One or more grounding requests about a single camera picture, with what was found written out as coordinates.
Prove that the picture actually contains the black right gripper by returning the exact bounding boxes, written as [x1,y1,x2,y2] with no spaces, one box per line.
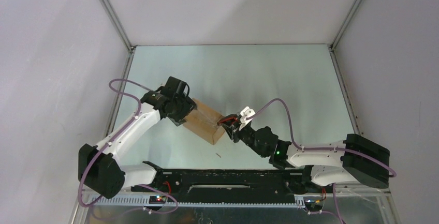
[222,117,267,157]

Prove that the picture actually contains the brown cardboard express box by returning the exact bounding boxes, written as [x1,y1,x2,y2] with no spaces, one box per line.
[183,98,225,145]

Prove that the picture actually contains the red black utility knife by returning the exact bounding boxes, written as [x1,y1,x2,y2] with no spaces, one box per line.
[217,114,240,126]

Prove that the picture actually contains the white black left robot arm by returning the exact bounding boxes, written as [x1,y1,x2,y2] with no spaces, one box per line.
[78,77,197,200]

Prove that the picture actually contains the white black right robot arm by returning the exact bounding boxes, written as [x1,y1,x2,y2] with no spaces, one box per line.
[217,115,396,192]

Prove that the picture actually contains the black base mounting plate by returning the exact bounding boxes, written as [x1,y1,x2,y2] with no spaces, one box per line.
[146,161,333,205]

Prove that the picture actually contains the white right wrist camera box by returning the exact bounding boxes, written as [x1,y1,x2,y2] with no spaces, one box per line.
[238,106,255,130]

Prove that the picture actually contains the aluminium frame rail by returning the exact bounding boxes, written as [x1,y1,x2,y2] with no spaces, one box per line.
[70,169,400,223]

